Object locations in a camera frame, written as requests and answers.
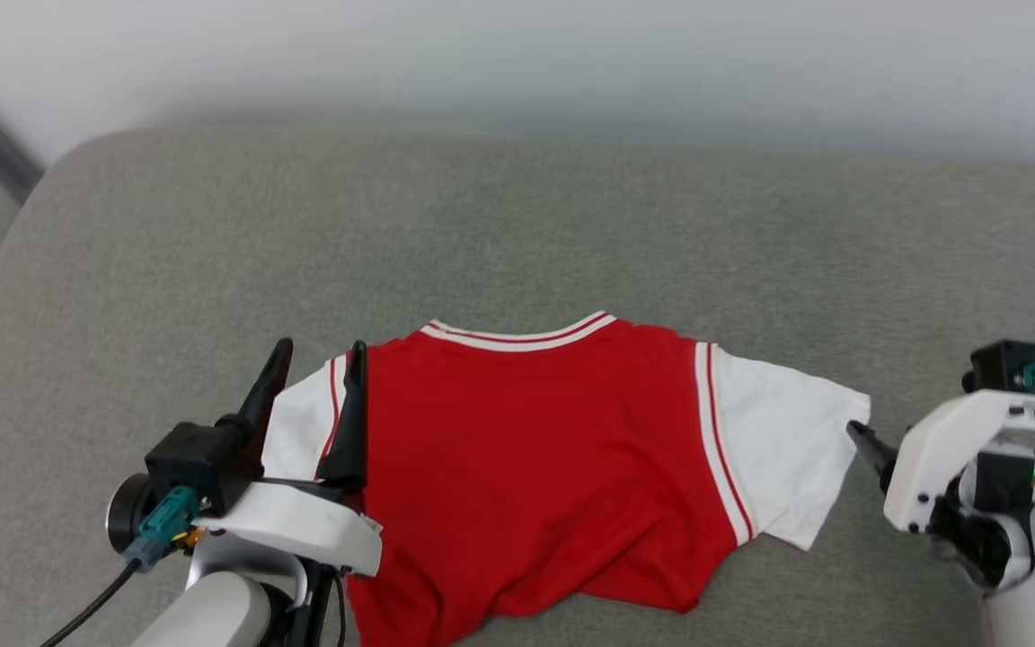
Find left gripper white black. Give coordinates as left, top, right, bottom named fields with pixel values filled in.
left=194, top=338, right=385, bottom=647

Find teal left camera connector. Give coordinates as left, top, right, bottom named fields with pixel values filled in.
left=124, top=485, right=202, bottom=574

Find red white t-shirt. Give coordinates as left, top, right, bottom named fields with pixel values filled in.
left=261, top=310, right=871, bottom=647

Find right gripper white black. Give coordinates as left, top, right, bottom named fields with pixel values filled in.
left=845, top=388, right=1035, bottom=590

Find thin black cable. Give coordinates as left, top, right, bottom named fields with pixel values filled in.
left=37, top=555, right=139, bottom=647

